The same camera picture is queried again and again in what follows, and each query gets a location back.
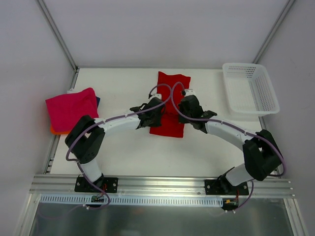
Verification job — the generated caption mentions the white slotted cable duct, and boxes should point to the white slotted cable duct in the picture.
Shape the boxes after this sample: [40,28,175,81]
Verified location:
[40,194,223,207]

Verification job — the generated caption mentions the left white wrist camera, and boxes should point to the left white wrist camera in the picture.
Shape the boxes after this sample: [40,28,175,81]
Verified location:
[150,93,162,100]

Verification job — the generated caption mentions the aluminium frame post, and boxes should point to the aluminium frame post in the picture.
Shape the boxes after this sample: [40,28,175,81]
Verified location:
[252,0,297,64]
[35,0,78,72]

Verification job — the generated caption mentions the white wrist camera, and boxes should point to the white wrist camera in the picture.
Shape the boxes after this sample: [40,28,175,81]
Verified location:
[150,93,162,100]
[184,89,196,97]

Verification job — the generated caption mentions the folded navy blue t shirt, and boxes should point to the folded navy blue t shirt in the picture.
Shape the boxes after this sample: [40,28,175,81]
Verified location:
[96,96,100,108]

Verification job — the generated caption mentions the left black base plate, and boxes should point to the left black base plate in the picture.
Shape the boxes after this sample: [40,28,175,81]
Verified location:
[74,176,119,193]

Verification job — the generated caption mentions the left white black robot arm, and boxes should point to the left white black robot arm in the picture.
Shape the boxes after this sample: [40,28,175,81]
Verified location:
[65,93,165,193]

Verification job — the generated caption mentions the white plastic basket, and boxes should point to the white plastic basket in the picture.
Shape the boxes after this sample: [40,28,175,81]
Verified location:
[222,63,280,119]

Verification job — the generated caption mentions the folded pink t shirt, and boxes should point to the folded pink t shirt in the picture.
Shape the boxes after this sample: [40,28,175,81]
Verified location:
[45,88,99,135]

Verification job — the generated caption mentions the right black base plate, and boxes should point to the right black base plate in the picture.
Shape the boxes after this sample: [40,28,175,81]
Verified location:
[204,179,249,196]

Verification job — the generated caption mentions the red t shirt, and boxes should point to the red t shirt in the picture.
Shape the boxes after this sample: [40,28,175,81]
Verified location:
[150,71,191,138]

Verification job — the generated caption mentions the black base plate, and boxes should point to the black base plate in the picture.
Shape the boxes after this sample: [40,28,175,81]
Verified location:
[74,176,119,193]
[204,179,249,196]

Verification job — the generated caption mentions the right aluminium frame post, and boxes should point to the right aluminium frame post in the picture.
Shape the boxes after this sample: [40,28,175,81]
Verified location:
[252,0,297,64]

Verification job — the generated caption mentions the folded orange t shirt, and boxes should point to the folded orange t shirt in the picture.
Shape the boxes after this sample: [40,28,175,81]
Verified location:
[50,124,68,135]

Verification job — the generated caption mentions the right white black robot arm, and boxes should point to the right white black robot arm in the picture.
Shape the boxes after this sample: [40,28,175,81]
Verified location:
[178,95,284,195]

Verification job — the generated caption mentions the left aluminium frame post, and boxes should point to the left aluminium frame post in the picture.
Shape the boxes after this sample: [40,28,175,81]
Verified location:
[35,0,78,72]

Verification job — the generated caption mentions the aluminium mounting rail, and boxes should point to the aluminium mounting rail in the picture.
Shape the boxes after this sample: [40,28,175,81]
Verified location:
[30,174,296,199]

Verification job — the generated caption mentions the folded white t shirt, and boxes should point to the folded white t shirt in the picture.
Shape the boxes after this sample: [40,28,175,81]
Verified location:
[67,88,76,94]

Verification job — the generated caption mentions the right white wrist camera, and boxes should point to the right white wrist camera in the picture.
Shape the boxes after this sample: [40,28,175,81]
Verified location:
[184,89,196,97]

